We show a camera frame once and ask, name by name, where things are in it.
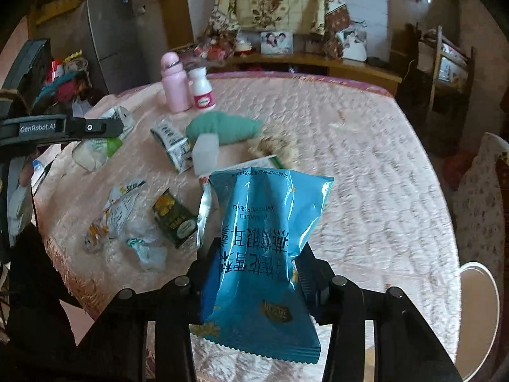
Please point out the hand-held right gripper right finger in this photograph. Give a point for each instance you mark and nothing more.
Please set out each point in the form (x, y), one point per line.
(314, 286)

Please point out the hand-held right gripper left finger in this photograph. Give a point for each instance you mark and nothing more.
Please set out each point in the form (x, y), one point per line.
(199, 282)

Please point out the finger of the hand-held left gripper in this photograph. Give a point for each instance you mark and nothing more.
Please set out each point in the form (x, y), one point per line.
(95, 128)

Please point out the white green carton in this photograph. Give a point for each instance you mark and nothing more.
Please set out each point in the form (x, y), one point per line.
(119, 117)

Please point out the blue snack packet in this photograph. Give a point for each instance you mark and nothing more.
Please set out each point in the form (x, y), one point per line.
(262, 215)

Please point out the pile of colourful items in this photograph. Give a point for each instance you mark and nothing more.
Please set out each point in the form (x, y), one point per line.
(67, 81)

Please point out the crumpled clear plastic wrapper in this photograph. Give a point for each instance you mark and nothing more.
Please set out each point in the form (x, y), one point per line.
(149, 252)

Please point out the dark green drink carton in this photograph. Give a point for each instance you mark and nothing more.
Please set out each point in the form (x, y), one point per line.
(175, 219)

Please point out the flattened white milk carton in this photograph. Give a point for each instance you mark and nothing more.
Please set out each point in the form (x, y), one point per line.
(173, 147)

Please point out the clear printed wrapper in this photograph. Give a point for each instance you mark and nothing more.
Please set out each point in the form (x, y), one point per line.
(115, 211)

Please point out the grey refrigerator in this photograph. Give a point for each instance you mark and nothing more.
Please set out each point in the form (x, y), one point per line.
(111, 39)

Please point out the pink quilted bed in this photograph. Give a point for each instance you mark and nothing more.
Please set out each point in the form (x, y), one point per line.
(358, 191)

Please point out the green cloth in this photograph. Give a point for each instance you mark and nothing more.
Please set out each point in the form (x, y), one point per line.
(226, 127)

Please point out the red flower decoration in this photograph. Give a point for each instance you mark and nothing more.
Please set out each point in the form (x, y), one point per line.
(216, 47)

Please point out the beige fluffy cloth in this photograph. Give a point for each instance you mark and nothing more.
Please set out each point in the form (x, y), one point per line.
(278, 145)

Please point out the small paper scrap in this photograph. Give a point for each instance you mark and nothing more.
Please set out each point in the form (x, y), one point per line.
(337, 123)

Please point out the person's dark clothing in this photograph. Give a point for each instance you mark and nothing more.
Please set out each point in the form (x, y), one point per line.
(35, 306)

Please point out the small white ornament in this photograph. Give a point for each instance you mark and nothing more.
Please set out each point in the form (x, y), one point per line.
(245, 43)

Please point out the red cloth on floor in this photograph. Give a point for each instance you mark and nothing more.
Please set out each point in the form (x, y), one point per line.
(457, 167)

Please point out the floral covered sofa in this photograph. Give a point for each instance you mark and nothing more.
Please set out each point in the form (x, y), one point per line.
(481, 191)

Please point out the framed photo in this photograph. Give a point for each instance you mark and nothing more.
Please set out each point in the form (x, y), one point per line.
(276, 42)

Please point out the floral hanging cloth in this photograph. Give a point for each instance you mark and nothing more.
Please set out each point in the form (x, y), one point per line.
(278, 0)

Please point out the wooden rack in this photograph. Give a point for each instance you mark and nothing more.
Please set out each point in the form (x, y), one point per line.
(449, 67)

